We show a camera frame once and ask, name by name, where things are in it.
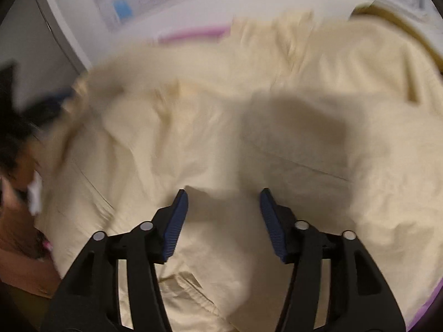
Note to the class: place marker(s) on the olive brown garment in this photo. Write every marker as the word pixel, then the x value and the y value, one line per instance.
pixel 376 10

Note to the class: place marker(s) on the pink floral bed sheet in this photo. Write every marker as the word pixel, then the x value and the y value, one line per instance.
pixel 429 316

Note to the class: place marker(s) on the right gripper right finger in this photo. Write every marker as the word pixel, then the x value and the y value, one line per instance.
pixel 335 284

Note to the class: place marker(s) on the cream beige jacket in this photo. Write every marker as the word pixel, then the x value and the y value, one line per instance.
pixel 341 120

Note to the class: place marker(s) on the orange sleeved left forearm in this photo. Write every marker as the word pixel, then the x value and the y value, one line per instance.
pixel 26 263

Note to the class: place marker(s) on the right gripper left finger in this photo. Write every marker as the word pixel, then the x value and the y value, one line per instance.
pixel 88 296

